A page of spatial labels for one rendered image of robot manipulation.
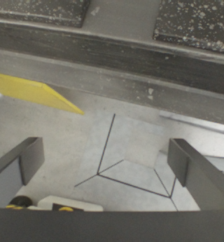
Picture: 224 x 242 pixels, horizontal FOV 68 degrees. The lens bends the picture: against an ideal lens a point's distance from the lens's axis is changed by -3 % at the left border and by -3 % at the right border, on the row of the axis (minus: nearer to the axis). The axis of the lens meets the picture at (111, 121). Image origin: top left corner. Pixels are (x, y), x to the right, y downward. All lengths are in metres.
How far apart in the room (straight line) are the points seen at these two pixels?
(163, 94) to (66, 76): 0.25
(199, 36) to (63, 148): 0.79
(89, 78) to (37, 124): 0.57
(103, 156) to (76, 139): 0.16
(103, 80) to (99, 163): 0.47
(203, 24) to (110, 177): 0.72
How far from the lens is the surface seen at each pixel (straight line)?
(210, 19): 0.20
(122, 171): 0.81
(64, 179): 0.90
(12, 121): 1.05
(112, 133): 0.81
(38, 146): 0.17
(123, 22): 0.20
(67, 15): 0.21
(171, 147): 0.17
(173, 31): 0.18
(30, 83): 0.53
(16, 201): 0.88
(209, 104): 0.44
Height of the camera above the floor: 0.82
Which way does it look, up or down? 79 degrees down
